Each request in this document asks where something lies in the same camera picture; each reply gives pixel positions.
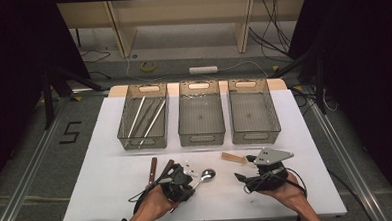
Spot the beige wooden desk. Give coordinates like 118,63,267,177
55,0,310,62

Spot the white cable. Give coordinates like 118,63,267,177
216,59,269,80
125,52,191,85

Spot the thin black floor cable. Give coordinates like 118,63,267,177
79,48,113,81

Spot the person's right hand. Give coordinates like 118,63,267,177
258,171,309,213

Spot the white power strip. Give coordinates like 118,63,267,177
188,66,218,76

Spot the grey translucent plastic bin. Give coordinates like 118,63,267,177
115,83,172,151
227,77,282,146
176,79,228,148

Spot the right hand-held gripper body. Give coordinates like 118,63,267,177
244,146,297,193

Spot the white chopstick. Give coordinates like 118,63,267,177
136,99,169,150
122,95,149,148

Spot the black curtain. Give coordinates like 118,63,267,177
285,0,392,207
0,0,96,193

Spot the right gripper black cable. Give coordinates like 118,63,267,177
286,167,309,200

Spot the white table sheet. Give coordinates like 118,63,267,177
56,86,348,221

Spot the person's left hand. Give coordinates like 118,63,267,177
132,183,182,221

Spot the metal chopstick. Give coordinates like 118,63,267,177
142,98,166,132

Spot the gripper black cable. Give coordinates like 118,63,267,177
126,177,166,216
286,167,309,200

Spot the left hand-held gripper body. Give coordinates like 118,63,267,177
157,159,201,204

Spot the metal spoon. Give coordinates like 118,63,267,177
191,168,218,191

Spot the bundle of black cables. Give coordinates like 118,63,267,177
247,0,295,61

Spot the black metal stand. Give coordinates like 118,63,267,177
267,46,328,117
41,64,106,131

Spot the metal floor rail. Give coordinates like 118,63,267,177
0,95,77,221
305,95,390,221

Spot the yellow tape roll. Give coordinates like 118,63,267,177
140,60,157,74

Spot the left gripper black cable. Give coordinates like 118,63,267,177
126,177,166,216

